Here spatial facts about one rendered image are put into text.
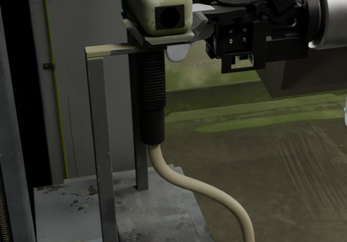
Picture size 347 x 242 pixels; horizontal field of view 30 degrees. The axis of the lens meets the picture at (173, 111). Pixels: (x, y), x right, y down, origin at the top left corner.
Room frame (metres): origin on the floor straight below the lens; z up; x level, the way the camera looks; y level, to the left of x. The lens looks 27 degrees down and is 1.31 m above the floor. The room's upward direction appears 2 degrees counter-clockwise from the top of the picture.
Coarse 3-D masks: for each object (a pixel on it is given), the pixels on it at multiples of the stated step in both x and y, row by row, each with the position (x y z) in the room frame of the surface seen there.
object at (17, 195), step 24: (0, 24) 0.63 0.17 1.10; (0, 48) 0.62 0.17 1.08; (0, 72) 0.62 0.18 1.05; (0, 96) 0.62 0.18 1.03; (0, 120) 0.62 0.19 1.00; (0, 144) 0.62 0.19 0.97; (0, 168) 0.63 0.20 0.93; (24, 168) 0.67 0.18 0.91; (0, 192) 0.62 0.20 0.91; (24, 192) 0.62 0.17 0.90; (0, 216) 0.62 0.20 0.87; (24, 216) 0.62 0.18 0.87; (0, 240) 0.61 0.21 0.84; (24, 240) 0.62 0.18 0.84
